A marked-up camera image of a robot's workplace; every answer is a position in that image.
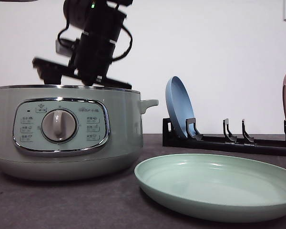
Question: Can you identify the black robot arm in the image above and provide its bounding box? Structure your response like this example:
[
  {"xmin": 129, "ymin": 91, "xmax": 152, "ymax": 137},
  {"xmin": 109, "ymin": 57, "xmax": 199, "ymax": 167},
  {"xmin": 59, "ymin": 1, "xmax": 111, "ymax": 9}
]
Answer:
[{"xmin": 32, "ymin": 0, "xmax": 133, "ymax": 89}]

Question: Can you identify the black plate rack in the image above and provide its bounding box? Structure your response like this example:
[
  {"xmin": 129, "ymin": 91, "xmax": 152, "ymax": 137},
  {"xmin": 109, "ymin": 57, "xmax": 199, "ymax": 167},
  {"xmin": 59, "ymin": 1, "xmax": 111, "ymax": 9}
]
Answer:
[{"xmin": 162, "ymin": 118, "xmax": 286, "ymax": 156}]

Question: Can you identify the green plate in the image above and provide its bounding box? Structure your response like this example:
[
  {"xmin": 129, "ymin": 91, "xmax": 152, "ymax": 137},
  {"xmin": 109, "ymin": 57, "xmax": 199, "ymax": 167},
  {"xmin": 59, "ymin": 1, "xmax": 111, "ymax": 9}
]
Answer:
[{"xmin": 134, "ymin": 154, "xmax": 286, "ymax": 223}]

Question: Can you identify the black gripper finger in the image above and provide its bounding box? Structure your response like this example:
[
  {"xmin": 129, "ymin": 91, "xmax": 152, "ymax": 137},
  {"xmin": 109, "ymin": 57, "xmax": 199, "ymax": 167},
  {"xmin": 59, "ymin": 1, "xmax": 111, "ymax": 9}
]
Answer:
[{"xmin": 33, "ymin": 62, "xmax": 62, "ymax": 84}]

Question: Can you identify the grey table mat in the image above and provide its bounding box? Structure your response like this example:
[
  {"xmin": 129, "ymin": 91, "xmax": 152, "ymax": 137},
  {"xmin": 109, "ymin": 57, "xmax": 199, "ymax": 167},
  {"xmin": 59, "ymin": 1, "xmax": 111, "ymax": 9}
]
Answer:
[{"xmin": 0, "ymin": 134, "xmax": 286, "ymax": 229}]

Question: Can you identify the blue plate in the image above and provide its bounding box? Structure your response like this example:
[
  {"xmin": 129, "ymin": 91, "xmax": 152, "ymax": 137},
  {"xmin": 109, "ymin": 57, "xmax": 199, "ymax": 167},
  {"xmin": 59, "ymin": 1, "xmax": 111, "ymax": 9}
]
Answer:
[{"xmin": 165, "ymin": 76, "xmax": 195, "ymax": 139}]

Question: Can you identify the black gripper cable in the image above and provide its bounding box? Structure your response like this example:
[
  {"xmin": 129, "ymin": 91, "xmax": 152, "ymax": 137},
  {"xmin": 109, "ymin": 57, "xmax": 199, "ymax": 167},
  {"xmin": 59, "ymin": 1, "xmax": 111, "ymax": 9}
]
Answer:
[{"xmin": 58, "ymin": 24, "xmax": 133, "ymax": 61}]

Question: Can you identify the pale green electric steamer pot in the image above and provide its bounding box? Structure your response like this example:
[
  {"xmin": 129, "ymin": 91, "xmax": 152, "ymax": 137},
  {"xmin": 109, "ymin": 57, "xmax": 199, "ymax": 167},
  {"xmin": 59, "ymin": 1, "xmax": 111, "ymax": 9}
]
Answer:
[{"xmin": 0, "ymin": 85, "xmax": 159, "ymax": 181}]

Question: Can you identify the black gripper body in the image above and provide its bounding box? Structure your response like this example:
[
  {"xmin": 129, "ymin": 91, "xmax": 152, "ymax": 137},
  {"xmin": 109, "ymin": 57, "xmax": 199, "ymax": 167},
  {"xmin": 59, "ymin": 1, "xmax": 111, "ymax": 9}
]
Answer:
[{"xmin": 32, "ymin": 31, "xmax": 132, "ymax": 89}]

